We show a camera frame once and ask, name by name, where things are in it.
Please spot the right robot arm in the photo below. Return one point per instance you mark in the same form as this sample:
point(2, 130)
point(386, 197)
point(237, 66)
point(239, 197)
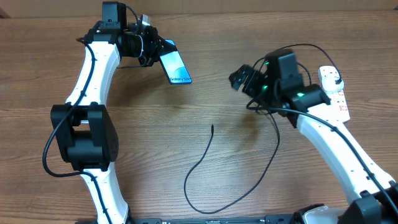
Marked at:
point(370, 191)

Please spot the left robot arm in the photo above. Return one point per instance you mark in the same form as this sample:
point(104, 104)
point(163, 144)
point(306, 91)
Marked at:
point(82, 127)

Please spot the Samsung Galaxy smartphone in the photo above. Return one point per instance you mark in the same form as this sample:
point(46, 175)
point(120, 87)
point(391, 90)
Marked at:
point(174, 68)

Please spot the white power strip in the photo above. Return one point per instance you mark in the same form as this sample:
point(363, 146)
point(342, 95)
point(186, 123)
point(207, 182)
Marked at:
point(337, 99)

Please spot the white charger plug adapter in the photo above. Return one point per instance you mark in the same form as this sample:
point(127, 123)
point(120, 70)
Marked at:
point(330, 85)

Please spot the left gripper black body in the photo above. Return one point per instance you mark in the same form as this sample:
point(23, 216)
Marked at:
point(149, 48)

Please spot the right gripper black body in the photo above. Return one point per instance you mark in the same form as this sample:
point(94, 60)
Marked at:
point(256, 87)

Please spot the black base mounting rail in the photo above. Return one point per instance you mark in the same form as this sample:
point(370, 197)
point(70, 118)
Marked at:
point(268, 219)

